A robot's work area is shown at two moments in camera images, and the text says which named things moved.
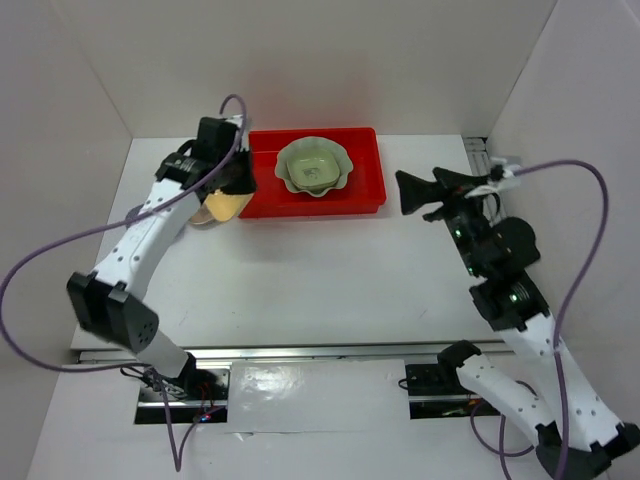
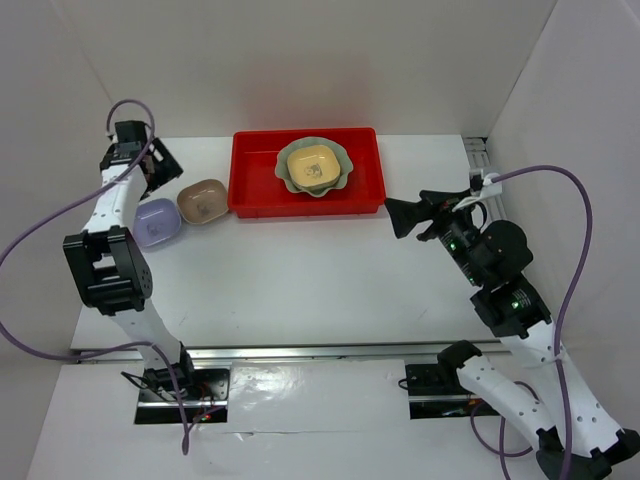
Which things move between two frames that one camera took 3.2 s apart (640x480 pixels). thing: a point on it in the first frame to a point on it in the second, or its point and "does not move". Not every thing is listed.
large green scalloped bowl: (313, 165) does not move
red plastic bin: (363, 191) does not move
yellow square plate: (225, 206) to (313, 166)
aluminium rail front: (300, 352) does not move
